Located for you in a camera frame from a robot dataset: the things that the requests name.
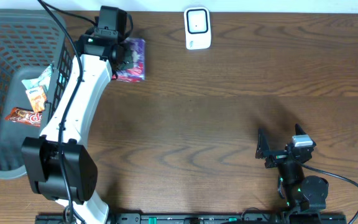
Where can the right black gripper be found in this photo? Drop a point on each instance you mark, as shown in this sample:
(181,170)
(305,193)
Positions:
(263,151)

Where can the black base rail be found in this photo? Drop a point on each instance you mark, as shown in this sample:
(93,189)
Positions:
(249,217)

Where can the grey plastic shopping basket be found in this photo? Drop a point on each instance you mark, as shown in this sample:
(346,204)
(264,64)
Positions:
(30,41)

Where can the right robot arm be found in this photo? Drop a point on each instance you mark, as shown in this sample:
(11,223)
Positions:
(304,194)

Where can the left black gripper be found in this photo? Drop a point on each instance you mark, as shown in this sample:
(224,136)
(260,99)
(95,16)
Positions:
(126,58)

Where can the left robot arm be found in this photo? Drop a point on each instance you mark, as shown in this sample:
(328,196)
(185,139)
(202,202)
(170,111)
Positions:
(57,163)

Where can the orange Kleenex tissue pack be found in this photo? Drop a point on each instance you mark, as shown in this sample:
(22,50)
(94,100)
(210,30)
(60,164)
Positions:
(37,98)

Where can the purple red pantyliner pack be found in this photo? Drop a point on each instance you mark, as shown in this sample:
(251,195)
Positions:
(137,73)

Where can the red chocolate bar wrapper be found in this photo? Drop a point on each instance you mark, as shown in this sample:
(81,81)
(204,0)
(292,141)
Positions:
(19,115)

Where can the green flushable wipes pack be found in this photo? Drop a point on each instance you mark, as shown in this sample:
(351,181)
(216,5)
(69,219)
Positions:
(43,80)

